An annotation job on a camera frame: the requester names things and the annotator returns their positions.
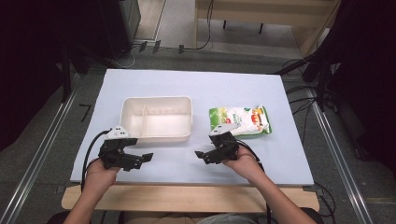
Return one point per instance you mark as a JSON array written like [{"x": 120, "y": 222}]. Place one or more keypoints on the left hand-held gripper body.
[{"x": 115, "y": 152}]

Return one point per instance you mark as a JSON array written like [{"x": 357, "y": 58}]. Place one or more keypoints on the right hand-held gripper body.
[{"x": 226, "y": 143}]

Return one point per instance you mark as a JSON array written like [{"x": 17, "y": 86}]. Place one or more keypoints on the person's right hand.
[{"x": 244, "y": 161}]

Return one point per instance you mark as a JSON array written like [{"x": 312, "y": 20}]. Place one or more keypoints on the person's left hand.
[{"x": 100, "y": 174}]

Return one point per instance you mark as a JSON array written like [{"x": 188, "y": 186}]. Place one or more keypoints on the white and green snack bag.
[{"x": 249, "y": 119}]

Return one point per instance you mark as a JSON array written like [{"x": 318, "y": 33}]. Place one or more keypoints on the white plastic divided container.
[{"x": 157, "y": 119}]

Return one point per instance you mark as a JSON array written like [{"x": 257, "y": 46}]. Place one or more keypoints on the wooden table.
[{"x": 186, "y": 197}]

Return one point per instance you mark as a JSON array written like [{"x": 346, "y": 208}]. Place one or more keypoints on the person's grey clothing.
[{"x": 229, "y": 218}]

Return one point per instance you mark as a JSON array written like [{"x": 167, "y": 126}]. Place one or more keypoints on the black metal stand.
[{"x": 322, "y": 84}]

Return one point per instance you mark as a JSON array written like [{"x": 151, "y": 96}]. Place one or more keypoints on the black curtain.
[
  {"x": 370, "y": 77},
  {"x": 28, "y": 68}
]

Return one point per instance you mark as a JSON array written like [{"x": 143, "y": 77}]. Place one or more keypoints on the black cabinet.
[{"x": 123, "y": 25}]

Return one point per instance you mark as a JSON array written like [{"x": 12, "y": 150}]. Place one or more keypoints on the light wooden bench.
[{"x": 264, "y": 11}]

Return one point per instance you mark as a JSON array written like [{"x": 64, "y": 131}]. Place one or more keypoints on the metal floor rail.
[
  {"x": 339, "y": 158},
  {"x": 37, "y": 155}
]

